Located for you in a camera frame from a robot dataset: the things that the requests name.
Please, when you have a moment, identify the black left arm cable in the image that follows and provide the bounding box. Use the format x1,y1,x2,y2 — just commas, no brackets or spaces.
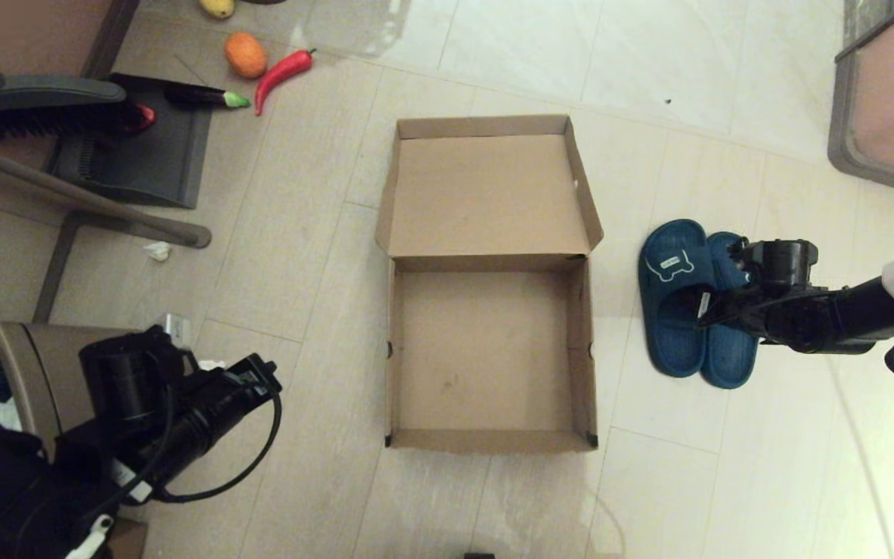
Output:
98,392,283,504

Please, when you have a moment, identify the purple toy eggplant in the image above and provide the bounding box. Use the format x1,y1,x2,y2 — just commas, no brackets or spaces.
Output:
164,84,251,109

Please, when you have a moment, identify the black bristle broom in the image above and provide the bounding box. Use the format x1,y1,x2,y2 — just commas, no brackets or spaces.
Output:
0,43,141,144

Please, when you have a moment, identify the brown cardboard shoe box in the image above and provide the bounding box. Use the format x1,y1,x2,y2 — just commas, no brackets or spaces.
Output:
375,114,605,455

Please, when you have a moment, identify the orange toy fruit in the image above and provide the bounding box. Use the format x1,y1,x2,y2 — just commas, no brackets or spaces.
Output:
223,33,268,80

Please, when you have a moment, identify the dark grey dustpan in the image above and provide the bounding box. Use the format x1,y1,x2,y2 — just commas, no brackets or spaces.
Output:
51,74,213,209

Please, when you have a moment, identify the red toy chili pepper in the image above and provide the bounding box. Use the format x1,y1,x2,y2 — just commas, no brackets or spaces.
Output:
255,48,317,117

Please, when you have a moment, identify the plain brown cardboard carton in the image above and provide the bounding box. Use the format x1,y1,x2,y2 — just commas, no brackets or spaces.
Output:
109,519,147,559

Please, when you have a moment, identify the brown metal furniture frame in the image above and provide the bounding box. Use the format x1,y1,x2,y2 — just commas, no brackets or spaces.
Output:
0,0,213,325

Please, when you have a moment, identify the brown plastic trash bin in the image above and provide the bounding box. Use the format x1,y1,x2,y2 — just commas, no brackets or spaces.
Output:
0,322,145,459

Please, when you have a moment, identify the dark blue rubber slipper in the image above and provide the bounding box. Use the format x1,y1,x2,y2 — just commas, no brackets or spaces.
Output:
637,219,716,379
699,231,760,389

